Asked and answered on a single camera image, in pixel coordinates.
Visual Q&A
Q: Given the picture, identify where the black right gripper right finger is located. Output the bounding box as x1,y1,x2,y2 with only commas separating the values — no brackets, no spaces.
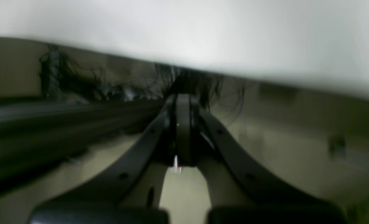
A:
183,95,347,224

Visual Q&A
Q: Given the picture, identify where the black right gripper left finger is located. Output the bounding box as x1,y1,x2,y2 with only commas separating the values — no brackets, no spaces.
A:
29,95,178,224

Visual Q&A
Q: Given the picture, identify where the black cable bundle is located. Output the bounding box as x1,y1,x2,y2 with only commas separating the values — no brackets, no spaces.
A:
38,44,247,112

